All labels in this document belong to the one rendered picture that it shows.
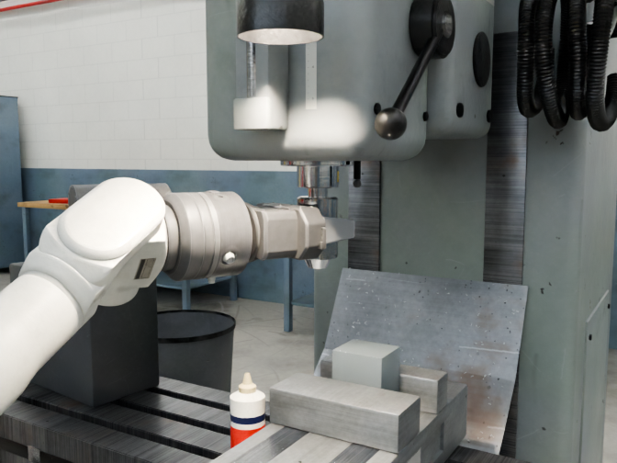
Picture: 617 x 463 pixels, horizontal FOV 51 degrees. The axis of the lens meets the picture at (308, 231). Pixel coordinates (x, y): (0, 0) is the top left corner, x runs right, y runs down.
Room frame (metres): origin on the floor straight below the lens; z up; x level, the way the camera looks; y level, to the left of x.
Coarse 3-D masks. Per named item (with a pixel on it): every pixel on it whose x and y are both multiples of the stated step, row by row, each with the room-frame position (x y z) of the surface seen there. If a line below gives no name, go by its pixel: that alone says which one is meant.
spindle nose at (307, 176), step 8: (304, 168) 0.72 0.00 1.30; (312, 168) 0.72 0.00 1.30; (320, 168) 0.71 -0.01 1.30; (328, 168) 0.72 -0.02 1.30; (336, 168) 0.73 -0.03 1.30; (304, 176) 0.72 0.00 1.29; (312, 176) 0.72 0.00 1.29; (320, 176) 0.71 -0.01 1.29; (328, 176) 0.72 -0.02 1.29; (336, 176) 0.73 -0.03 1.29; (304, 184) 0.72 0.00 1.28; (312, 184) 0.71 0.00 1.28; (320, 184) 0.71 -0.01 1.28; (328, 184) 0.72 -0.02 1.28; (336, 184) 0.73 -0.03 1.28
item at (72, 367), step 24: (144, 288) 0.96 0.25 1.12; (96, 312) 0.89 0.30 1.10; (120, 312) 0.92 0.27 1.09; (144, 312) 0.96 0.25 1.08; (72, 336) 0.91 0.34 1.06; (96, 336) 0.89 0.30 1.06; (120, 336) 0.92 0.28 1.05; (144, 336) 0.96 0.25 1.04; (72, 360) 0.91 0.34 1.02; (96, 360) 0.89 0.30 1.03; (120, 360) 0.92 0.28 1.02; (144, 360) 0.96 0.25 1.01; (48, 384) 0.96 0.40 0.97; (72, 384) 0.92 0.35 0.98; (96, 384) 0.89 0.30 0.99; (120, 384) 0.92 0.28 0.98; (144, 384) 0.96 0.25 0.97
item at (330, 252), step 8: (320, 208) 0.71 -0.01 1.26; (328, 208) 0.72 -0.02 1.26; (336, 208) 0.73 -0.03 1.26; (328, 216) 0.72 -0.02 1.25; (336, 216) 0.73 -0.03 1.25; (328, 248) 0.72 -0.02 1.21; (336, 248) 0.73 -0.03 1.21; (320, 256) 0.72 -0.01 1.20; (328, 256) 0.72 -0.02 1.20; (336, 256) 0.73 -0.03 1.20
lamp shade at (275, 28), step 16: (240, 0) 0.53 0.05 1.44; (256, 0) 0.52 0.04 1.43; (272, 0) 0.51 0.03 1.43; (288, 0) 0.51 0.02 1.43; (304, 0) 0.52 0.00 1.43; (320, 0) 0.54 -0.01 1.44; (240, 16) 0.53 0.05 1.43; (256, 16) 0.52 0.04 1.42; (272, 16) 0.51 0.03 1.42; (288, 16) 0.51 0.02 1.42; (304, 16) 0.52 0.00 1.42; (320, 16) 0.54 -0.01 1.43; (240, 32) 0.53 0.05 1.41; (256, 32) 0.58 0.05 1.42; (272, 32) 0.58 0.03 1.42; (288, 32) 0.58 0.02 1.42; (304, 32) 0.58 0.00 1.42; (320, 32) 0.54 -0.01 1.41
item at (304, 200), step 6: (300, 198) 0.73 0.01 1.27; (306, 198) 0.72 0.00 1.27; (312, 198) 0.72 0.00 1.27; (318, 198) 0.72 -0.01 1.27; (324, 198) 0.72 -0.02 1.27; (330, 198) 0.72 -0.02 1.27; (336, 198) 0.73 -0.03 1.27; (300, 204) 0.72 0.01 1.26; (306, 204) 0.72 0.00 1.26; (312, 204) 0.72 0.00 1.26; (318, 204) 0.71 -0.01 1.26; (324, 204) 0.72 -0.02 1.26; (330, 204) 0.72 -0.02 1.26; (336, 204) 0.73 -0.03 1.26
